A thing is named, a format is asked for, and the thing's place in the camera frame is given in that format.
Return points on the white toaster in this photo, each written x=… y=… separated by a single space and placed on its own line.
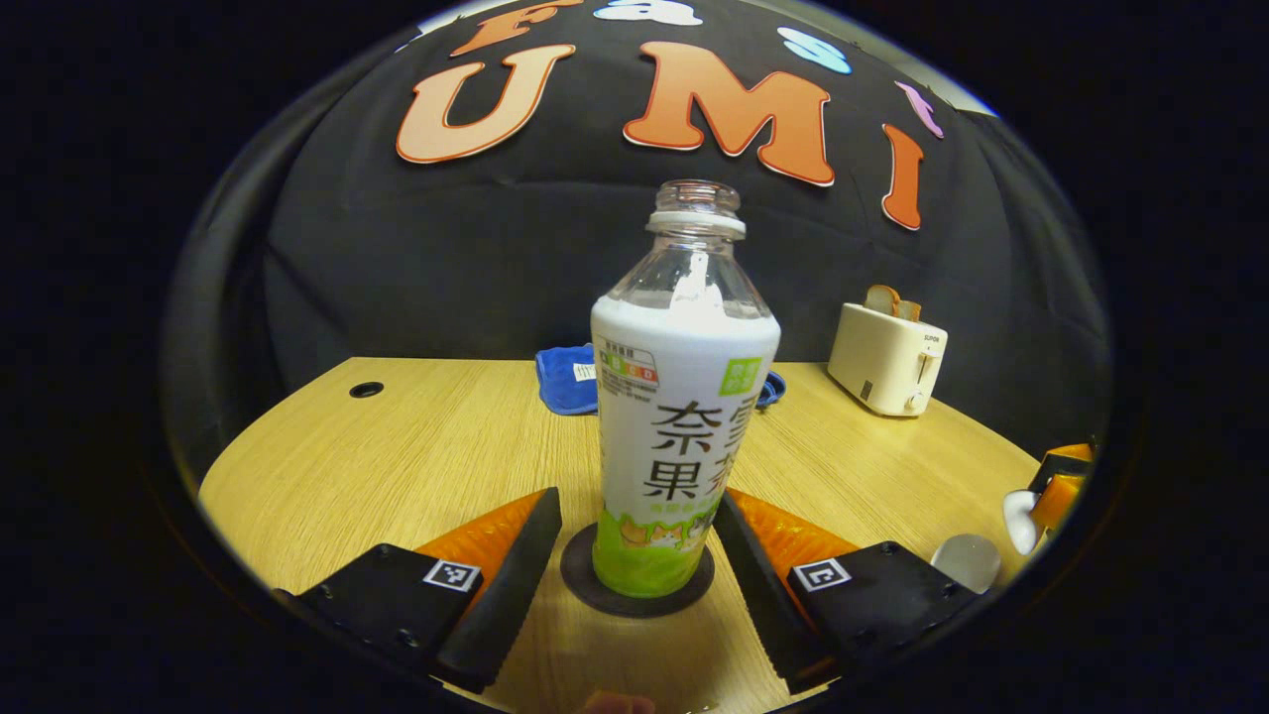
x=882 y=362

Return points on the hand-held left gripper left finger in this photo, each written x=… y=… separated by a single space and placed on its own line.
x=506 y=605

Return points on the black backdrop cloth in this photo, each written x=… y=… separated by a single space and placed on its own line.
x=476 y=268

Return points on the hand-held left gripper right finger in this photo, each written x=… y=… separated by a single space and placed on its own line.
x=768 y=605

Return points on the white teacup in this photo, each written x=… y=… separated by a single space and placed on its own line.
x=967 y=563

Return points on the blue towel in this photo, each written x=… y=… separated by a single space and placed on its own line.
x=565 y=382

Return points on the clear water bottle green label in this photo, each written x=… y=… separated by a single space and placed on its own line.
x=674 y=426

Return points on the round black coaster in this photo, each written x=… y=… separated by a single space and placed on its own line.
x=580 y=585

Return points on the toasted bread slice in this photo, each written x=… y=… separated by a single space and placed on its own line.
x=908 y=310
x=880 y=297

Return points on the white teacup lid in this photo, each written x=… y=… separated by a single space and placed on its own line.
x=1019 y=521

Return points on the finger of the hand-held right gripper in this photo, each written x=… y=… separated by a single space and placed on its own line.
x=1079 y=451
x=1059 y=496

